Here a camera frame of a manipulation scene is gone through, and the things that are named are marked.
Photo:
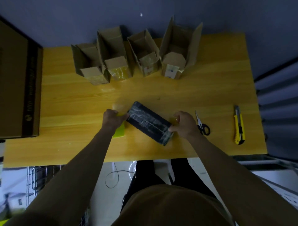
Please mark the grey pleated curtain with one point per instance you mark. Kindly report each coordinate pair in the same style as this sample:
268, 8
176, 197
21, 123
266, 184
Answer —
279, 104

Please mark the white metal rack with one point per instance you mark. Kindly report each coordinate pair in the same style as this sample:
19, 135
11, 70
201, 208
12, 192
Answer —
274, 177

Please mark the large flat brown carton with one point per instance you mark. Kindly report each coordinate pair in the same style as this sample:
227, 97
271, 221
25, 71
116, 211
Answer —
18, 83

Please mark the person's left hand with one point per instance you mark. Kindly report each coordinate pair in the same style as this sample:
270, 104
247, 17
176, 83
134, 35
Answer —
113, 120

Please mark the small carton yellow tape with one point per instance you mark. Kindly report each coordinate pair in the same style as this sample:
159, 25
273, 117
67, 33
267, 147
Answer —
116, 58

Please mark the person's right hand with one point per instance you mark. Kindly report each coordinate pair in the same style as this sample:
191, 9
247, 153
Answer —
186, 125

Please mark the person's black trousers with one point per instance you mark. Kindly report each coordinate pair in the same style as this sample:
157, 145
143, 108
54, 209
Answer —
146, 177

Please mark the person's left forearm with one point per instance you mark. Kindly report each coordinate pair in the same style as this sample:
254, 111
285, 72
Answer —
65, 181

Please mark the person's right forearm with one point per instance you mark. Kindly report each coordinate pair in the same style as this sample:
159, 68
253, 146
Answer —
244, 181

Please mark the small carton red label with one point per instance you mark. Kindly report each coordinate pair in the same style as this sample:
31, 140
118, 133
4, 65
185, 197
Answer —
146, 56

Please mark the person's brown shirt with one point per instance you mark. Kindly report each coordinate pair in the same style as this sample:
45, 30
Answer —
174, 207

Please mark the yellow utility knife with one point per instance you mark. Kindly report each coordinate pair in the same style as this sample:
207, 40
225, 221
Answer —
239, 125

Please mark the yellow tape roll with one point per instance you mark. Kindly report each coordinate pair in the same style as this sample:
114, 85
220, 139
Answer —
120, 131

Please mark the brown box with white label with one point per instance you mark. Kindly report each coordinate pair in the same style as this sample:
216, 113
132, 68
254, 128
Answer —
174, 56

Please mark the black cardboard box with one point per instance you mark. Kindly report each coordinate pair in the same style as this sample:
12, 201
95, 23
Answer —
151, 123

